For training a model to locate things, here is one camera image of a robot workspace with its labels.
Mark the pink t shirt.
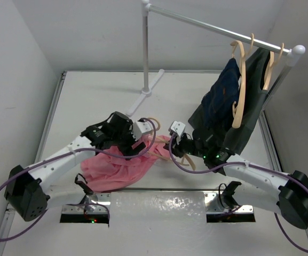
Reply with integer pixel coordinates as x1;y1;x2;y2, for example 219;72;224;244
81;135;170;193

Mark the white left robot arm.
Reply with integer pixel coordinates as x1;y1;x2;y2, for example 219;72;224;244
4;111;153;221

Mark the beige plastic hanger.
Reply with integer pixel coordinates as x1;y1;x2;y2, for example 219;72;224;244
146;117;196;172

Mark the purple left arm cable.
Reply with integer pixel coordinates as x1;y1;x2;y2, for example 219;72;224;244
0;117;159;242

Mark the beige hanger with blue garment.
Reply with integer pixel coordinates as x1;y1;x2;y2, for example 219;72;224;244
230;33;255;129

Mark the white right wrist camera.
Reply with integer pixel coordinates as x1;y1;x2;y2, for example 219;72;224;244
168;121;186;143

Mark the dark green garment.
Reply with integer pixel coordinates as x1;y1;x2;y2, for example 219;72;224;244
188;48;270;155

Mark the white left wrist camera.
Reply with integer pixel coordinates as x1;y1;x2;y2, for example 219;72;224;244
131;121;153;141

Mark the beige hanger with green garment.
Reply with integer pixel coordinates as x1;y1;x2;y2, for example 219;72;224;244
263;43;285;91

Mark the navy blue garment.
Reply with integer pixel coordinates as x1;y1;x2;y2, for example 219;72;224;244
201;58;241;131

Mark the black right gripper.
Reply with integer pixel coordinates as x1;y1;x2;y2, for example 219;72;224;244
163;132;206;159

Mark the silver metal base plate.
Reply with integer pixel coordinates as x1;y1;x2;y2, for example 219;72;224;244
60;189;255;224

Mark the white metal clothes rack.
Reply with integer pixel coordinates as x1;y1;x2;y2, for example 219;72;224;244
125;0;306;118

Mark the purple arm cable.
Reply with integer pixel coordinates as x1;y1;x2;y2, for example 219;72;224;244
168;133;308;254
0;117;159;242

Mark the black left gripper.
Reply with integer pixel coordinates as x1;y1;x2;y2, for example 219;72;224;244
112;119;145;159

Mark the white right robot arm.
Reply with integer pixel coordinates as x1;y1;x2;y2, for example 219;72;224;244
164;128;308;229

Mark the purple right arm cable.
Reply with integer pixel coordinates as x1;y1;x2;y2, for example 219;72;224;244
168;133;308;254

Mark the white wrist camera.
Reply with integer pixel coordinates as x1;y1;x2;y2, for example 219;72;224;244
168;121;186;143
131;121;153;141

